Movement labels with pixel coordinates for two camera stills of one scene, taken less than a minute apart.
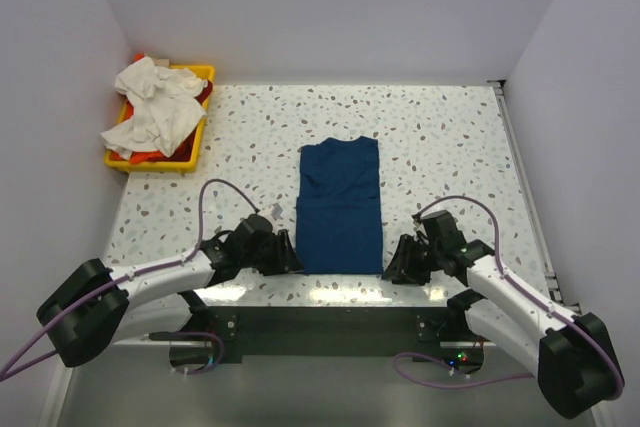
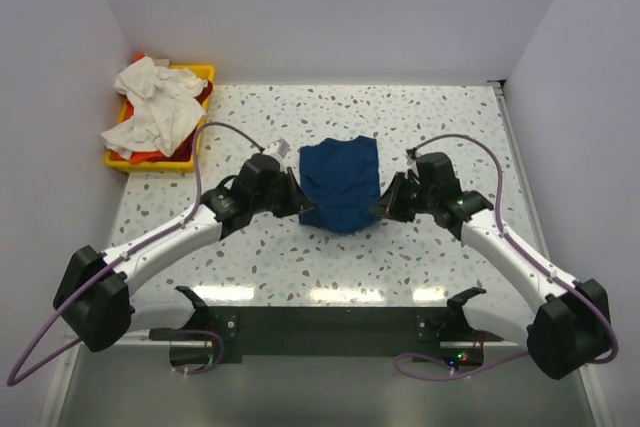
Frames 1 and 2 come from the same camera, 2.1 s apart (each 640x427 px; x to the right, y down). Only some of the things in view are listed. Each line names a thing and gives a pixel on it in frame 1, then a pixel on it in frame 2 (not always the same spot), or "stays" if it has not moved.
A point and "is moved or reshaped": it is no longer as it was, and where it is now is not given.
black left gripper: (273, 252) to (288, 191)
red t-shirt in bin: (183, 153) stays
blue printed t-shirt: (338, 213) is moved or reshaped
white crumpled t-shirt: (167, 109) stays
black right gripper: (413, 254) to (403, 194)
